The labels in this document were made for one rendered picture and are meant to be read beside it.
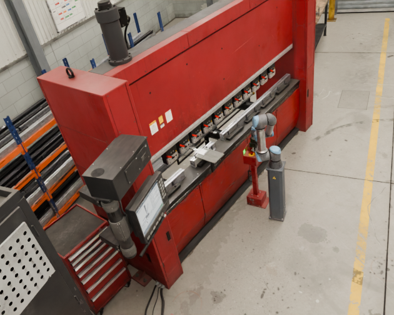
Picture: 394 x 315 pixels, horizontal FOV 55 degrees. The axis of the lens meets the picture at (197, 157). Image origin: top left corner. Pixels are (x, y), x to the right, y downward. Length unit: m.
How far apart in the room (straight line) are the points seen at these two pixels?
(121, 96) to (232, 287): 2.30
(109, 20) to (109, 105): 0.67
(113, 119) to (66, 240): 1.34
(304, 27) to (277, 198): 2.29
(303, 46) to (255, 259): 2.88
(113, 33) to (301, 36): 2.99
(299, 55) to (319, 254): 2.68
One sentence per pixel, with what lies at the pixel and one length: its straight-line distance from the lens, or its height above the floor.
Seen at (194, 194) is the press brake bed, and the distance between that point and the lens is 4.04.
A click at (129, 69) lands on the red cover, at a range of 3.10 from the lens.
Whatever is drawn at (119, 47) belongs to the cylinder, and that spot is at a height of 2.43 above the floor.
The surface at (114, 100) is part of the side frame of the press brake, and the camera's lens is 2.79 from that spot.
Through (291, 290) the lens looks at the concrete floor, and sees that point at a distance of 4.06.
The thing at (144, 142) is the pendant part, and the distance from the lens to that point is 2.76.
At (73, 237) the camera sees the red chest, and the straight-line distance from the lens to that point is 3.66.
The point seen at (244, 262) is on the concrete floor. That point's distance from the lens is 4.26.
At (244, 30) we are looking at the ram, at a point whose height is 1.98.
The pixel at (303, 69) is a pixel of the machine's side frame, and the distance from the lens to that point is 5.57.
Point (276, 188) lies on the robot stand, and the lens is 4.29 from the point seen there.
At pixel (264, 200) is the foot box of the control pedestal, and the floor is 0.01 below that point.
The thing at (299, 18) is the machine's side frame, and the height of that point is 1.74.
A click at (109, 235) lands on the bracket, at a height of 1.21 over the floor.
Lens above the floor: 3.39
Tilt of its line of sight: 36 degrees down
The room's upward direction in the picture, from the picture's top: 11 degrees counter-clockwise
